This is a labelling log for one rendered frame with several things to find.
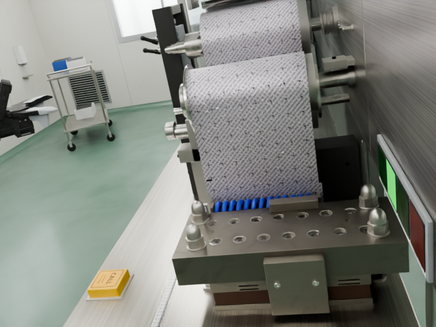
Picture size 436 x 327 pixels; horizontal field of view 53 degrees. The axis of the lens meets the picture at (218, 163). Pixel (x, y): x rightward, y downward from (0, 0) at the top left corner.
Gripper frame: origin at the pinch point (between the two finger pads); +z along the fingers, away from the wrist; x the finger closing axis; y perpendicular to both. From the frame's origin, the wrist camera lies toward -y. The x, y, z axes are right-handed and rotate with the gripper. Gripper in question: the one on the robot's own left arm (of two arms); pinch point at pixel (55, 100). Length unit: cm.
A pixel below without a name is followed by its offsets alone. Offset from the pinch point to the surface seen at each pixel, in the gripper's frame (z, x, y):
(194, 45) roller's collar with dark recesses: 34, 35, -15
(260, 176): 31, 69, 6
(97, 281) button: -6, 60, 23
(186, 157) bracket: 21, 54, 5
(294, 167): 37, 73, 4
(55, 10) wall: 66, -577, 38
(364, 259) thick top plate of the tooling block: 34, 96, 10
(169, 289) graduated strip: 7, 69, 24
